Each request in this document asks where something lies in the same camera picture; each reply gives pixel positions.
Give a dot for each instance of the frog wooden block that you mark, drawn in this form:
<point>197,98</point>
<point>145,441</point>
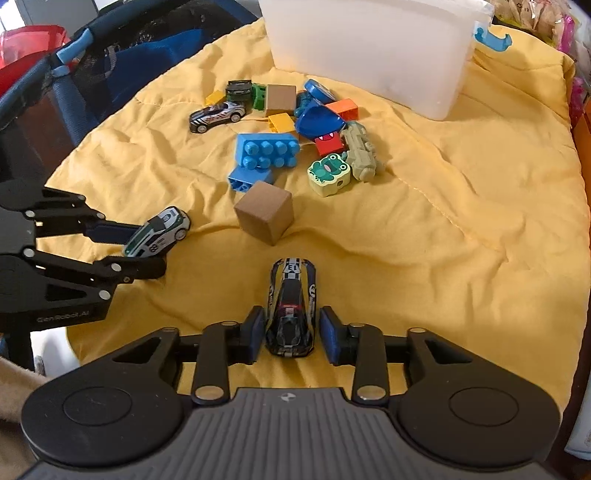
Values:
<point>328,170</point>

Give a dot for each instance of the red printed toy brick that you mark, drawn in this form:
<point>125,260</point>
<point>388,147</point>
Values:
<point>330,142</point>

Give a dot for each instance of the dark green toy car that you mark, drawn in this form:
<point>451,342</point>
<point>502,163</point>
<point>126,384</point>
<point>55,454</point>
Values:
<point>240,88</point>

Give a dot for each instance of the small yellow toy brick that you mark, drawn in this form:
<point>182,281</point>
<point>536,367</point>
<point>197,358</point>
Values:
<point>214,98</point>

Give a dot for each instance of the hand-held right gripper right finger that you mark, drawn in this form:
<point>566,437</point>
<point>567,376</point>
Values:
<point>330,334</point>

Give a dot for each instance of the white plastic bin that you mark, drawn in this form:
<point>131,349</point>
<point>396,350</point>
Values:
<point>369,46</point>

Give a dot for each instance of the red plastic container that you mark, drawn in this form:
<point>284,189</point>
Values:
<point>27,50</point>

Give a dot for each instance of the black striped toy car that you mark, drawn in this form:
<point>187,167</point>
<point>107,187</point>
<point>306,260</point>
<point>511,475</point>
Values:
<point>291,309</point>

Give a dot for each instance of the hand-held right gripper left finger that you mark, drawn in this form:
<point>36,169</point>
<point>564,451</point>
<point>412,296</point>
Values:
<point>256,334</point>

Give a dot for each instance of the teal toy figure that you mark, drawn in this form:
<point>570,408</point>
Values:
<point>302,104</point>

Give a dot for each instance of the bag of wooden blocks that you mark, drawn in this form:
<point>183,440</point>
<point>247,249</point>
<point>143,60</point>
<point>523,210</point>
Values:
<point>531,18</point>

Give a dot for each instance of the large blue toy brick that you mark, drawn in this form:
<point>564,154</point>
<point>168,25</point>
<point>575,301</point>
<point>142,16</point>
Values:
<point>268,150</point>

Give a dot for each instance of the olive toy vehicle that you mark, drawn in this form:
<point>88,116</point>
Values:
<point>362,150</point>

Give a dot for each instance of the yellow blanket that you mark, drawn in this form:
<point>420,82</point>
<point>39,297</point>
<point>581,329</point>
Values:
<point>415,230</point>

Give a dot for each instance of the orange toy brick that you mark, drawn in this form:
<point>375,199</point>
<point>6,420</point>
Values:
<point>344,108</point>

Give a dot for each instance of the small blue toy brick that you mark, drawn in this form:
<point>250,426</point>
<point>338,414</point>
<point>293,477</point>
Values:
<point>249,177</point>

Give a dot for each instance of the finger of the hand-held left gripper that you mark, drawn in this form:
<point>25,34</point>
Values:
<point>138,268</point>
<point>115,233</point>

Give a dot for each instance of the translucent green toy block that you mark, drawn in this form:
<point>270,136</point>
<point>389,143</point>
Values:
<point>258,97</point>

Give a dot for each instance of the white red-striped toy car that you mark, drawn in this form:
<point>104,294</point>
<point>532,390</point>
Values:
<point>217,115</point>

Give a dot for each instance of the blue mesh playpen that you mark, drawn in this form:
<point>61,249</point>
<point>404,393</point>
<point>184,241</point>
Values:
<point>115,60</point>

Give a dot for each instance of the pink plastic toy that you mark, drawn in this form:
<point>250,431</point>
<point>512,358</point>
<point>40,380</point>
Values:
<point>577,92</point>

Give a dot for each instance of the wooden cube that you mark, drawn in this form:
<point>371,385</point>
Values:
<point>280,99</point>
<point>265,217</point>

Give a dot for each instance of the blue square toy plate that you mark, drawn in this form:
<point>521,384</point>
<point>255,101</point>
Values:
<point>318,120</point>

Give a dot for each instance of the beige cloth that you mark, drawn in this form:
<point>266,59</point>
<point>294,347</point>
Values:
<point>14,392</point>

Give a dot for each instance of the green and white toy car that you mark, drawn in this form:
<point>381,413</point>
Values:
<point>157,230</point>

